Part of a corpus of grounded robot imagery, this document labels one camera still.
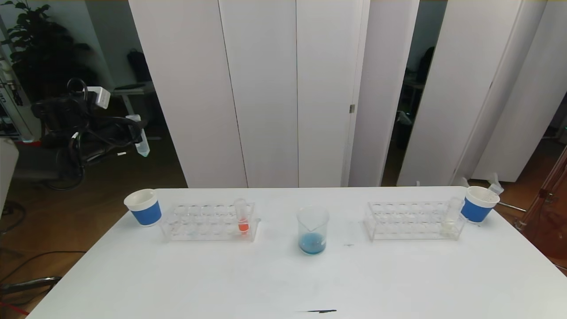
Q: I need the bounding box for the metal light stand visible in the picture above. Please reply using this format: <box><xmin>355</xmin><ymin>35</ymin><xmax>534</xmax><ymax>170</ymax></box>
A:
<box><xmin>495</xmin><ymin>144</ymin><xmax>567</xmax><ymax>231</ymax></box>

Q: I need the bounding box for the white printed column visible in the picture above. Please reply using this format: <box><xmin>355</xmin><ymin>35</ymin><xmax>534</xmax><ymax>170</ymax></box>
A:
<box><xmin>0</xmin><ymin>16</ymin><xmax>36</xmax><ymax>143</ymax></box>

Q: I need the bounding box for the test tube with blue liquid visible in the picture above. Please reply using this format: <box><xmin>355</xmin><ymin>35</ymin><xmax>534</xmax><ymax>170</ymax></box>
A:
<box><xmin>126</xmin><ymin>114</ymin><xmax>151</xmax><ymax>158</ymax></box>

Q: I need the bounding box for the test tube with red liquid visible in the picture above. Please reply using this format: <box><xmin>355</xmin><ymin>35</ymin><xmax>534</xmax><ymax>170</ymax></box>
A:
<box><xmin>234</xmin><ymin>198</ymin><xmax>251</xmax><ymax>234</ymax></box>

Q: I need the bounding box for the graduated clear plastic test tube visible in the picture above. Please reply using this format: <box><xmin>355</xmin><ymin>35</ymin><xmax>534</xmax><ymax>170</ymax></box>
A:
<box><xmin>487</xmin><ymin>173</ymin><xmax>504</xmax><ymax>198</ymax></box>

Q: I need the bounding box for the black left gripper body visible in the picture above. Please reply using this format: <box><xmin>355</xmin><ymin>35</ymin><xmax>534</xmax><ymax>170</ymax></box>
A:
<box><xmin>92</xmin><ymin>122</ymin><xmax>143</xmax><ymax>147</ymax></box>

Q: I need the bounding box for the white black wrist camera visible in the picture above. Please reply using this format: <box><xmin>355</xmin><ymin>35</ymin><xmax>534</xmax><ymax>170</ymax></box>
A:
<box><xmin>86</xmin><ymin>86</ymin><xmax>111</xmax><ymax>110</ymax></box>

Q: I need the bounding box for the dark arm cable loop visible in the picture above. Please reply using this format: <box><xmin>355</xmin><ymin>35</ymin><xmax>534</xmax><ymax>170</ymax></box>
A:
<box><xmin>44</xmin><ymin>133</ymin><xmax>89</xmax><ymax>192</ymax></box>

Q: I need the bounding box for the clear plastic test tube rack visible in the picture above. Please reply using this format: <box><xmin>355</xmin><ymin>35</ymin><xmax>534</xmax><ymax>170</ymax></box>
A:
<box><xmin>363</xmin><ymin>202</ymin><xmax>466</xmax><ymax>241</ymax></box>
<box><xmin>159</xmin><ymin>202</ymin><xmax>261</xmax><ymax>242</ymax></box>

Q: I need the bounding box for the blue white paper cup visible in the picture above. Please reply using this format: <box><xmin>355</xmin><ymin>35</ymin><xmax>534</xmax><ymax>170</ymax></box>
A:
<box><xmin>461</xmin><ymin>186</ymin><xmax>500</xmax><ymax>223</ymax></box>
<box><xmin>124</xmin><ymin>188</ymin><xmax>163</xmax><ymax>226</ymax></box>

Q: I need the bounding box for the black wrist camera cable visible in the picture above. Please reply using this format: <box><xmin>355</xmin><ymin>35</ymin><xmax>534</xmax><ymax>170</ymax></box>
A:
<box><xmin>66</xmin><ymin>78</ymin><xmax>90</xmax><ymax>103</ymax></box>

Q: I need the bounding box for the clear glass beaker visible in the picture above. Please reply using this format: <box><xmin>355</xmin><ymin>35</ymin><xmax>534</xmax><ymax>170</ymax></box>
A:
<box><xmin>296</xmin><ymin>206</ymin><xmax>330</xmax><ymax>256</ymax></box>

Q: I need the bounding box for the grey metal floor leg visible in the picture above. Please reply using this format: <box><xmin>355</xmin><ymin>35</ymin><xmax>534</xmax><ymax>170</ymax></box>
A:
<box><xmin>0</xmin><ymin>277</ymin><xmax>62</xmax><ymax>294</ymax></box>

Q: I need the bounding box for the black backpack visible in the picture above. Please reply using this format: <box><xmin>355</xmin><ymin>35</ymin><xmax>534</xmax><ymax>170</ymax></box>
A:
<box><xmin>127</xmin><ymin>49</ymin><xmax>153</xmax><ymax>84</ymax></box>

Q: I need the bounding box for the black floor cable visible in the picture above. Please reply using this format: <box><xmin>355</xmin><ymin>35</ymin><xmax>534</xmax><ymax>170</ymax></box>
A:
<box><xmin>0</xmin><ymin>251</ymin><xmax>87</xmax><ymax>284</ymax></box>

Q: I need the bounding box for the dark green potted plant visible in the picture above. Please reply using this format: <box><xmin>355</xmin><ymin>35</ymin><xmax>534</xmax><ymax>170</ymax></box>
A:
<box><xmin>0</xmin><ymin>0</ymin><xmax>100</xmax><ymax>109</ymax></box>

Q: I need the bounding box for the test tube with pale liquid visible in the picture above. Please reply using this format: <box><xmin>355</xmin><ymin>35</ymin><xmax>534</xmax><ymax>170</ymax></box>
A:
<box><xmin>441</xmin><ymin>197</ymin><xmax>462</xmax><ymax>232</ymax></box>

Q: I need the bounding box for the white office desk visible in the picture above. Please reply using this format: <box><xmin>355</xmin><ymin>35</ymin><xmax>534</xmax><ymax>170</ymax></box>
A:
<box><xmin>109</xmin><ymin>82</ymin><xmax>162</xmax><ymax>141</ymax></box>

